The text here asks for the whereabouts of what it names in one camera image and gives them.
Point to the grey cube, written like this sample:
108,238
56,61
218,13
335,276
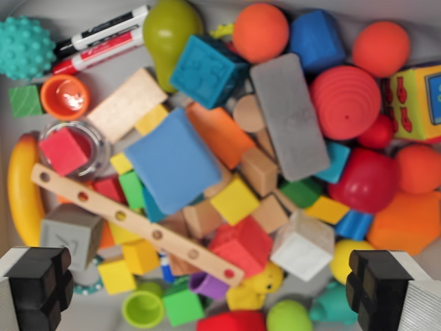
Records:
67,234

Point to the flat yellow wooden block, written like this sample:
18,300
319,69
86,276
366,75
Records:
151,119

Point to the small yellow wooden block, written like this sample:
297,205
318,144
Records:
121,162

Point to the grey plastic bin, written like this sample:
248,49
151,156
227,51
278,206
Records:
103,10

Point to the bright green cube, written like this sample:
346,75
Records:
182,306

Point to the teal embossed rubber block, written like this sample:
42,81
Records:
206,72

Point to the purple plastic cup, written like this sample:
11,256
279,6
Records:
208,285

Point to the blue cloth bean bag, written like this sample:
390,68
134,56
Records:
172,160

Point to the blue plastic spool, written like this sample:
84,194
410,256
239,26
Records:
355,225

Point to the orange rounded toy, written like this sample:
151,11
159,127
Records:
418,169

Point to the lime green ball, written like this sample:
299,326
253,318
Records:
288,316

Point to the slim natural wooden block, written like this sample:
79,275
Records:
266,143

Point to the lime green plastic cup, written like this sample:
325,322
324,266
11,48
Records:
143,307

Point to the natural wooden cylinder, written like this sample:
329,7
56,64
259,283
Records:
248,115

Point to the teal wooden block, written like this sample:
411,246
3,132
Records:
153,208

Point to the small red wooden block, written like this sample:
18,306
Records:
109,190

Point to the blue foam cube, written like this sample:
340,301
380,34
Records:
317,39

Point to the red foam block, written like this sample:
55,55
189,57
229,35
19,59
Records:
241,248

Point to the wooden strip with holes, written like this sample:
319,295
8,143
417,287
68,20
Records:
138,222

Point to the yellow-green knobbly toy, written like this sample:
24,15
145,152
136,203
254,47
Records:
222,30

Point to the large orange foam block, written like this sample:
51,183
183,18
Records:
403,224

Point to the yellow wooden cube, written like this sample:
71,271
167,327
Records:
117,276
234,200

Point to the rounded natural wooden piece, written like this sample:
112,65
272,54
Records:
222,182

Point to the long orange wooden block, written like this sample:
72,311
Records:
220,134

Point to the red-capped white marker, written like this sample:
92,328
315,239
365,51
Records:
100,53

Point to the shiny red plastic toy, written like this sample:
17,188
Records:
365,181

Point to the teal spiky rubber ball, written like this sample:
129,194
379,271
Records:
22,48

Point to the long grey foam block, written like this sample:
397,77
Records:
293,120

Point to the small orange block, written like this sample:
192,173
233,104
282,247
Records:
106,238

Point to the olive green toy pear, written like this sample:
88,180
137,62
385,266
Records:
165,31

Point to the colourful printed fabric cube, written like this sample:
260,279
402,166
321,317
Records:
417,103

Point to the black-capped white marker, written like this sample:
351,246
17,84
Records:
103,31

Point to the teal foam block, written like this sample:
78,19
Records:
336,162

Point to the yellow toy banana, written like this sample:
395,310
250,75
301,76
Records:
24,193

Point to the red foam cube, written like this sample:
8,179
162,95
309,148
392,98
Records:
63,151

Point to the dark green wooden cylinder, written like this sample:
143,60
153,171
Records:
299,193

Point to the teal rubber animal toy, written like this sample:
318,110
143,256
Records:
332,305

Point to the red ribbed rubber dome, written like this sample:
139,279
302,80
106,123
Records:
346,103

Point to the blue and white marker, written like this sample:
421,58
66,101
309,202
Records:
166,269

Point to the large natural wooden block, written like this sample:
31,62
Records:
125,105

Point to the small red ball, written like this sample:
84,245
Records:
377,132

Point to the yellow rubber animal toy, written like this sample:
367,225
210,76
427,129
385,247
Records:
255,289

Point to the red foam object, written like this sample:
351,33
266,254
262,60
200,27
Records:
231,322

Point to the orange plastic cup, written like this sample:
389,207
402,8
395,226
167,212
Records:
65,98

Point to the black silver gripper right finger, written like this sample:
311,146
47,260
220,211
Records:
386,293

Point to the black silver gripper left finger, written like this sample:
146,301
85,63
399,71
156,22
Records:
31,286

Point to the green wooden block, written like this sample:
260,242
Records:
131,189

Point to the white wooden cube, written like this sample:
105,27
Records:
303,246

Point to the orange foam ball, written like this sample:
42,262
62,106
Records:
260,32
380,48

